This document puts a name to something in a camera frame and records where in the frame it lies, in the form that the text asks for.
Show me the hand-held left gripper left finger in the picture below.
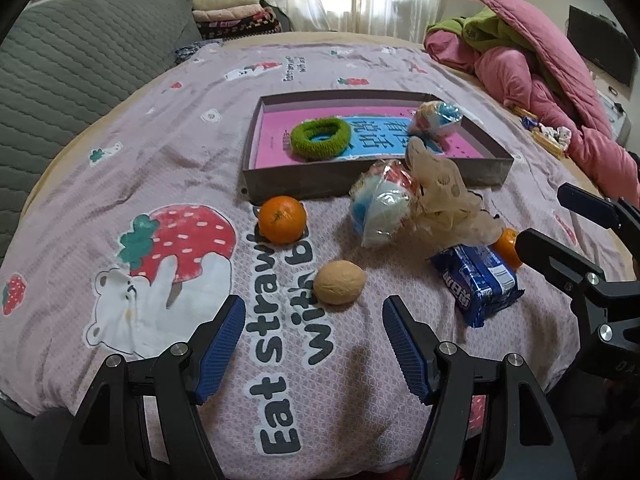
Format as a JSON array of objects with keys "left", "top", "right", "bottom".
[{"left": 60, "top": 294, "right": 247, "bottom": 480}]

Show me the clear blue white snack packet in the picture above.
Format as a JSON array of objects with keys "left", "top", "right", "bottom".
[{"left": 349, "top": 159, "right": 418, "bottom": 250}]

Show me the grey quilted headboard cushion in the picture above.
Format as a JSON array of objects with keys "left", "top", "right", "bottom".
[{"left": 0, "top": 0, "right": 203, "bottom": 261}]

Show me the white box device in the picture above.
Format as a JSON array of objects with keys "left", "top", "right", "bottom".
[{"left": 596, "top": 86, "right": 632, "bottom": 144}]

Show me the pink folded blanket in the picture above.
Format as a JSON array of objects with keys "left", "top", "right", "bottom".
[{"left": 194, "top": 5, "right": 265, "bottom": 24}]

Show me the yellow packaged snack strip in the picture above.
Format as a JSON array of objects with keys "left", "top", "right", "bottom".
[{"left": 511, "top": 104, "right": 565, "bottom": 159}]

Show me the black flat screen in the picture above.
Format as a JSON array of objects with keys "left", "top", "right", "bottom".
[{"left": 567, "top": 5, "right": 632, "bottom": 87}]

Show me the walnut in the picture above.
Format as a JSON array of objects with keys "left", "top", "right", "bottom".
[{"left": 313, "top": 260, "right": 367, "bottom": 306}]

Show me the green blanket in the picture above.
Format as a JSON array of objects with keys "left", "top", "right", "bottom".
[{"left": 429, "top": 6, "right": 566, "bottom": 106}]

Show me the small orange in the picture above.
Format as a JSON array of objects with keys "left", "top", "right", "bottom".
[{"left": 491, "top": 228, "right": 524, "bottom": 270}]

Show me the pink quilt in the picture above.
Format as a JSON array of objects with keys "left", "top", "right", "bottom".
[{"left": 425, "top": 0, "right": 640, "bottom": 206}]

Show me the beige plush toy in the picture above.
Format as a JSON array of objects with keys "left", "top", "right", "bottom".
[{"left": 406, "top": 137, "right": 505, "bottom": 247}]

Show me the folded blankets stack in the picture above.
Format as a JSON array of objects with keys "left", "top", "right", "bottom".
[{"left": 196, "top": 7, "right": 285, "bottom": 39}]

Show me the pink strawberry bear printed blanket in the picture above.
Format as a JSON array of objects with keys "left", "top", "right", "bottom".
[{"left": 0, "top": 40, "right": 632, "bottom": 476}]

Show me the beige folded blanket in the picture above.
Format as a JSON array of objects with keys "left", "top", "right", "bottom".
[{"left": 193, "top": 0, "right": 262, "bottom": 12}]

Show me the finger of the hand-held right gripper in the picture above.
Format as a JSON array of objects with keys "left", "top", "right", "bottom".
[
  {"left": 515, "top": 228, "right": 640, "bottom": 356},
  {"left": 557, "top": 183, "right": 640, "bottom": 252}
]

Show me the small white plush toy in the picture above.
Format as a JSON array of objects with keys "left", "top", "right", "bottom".
[{"left": 537, "top": 124, "right": 574, "bottom": 154}]

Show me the shallow brown cardboard box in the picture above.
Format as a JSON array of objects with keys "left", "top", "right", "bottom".
[{"left": 241, "top": 90, "right": 515, "bottom": 203}]

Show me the blue biscuit packet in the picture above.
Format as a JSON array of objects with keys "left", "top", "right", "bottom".
[{"left": 429, "top": 243, "right": 525, "bottom": 329}]

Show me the large orange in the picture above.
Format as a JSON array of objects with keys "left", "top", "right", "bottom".
[{"left": 258, "top": 195, "right": 307, "bottom": 244}]

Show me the blue floral cloth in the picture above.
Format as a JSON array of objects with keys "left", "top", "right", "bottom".
[{"left": 174, "top": 39, "right": 222, "bottom": 65}]

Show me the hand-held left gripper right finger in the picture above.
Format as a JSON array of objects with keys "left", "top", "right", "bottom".
[{"left": 382, "top": 295, "right": 576, "bottom": 480}]

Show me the green fuzzy hair scrunchie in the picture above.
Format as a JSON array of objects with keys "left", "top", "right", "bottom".
[{"left": 291, "top": 117, "right": 353, "bottom": 162}]

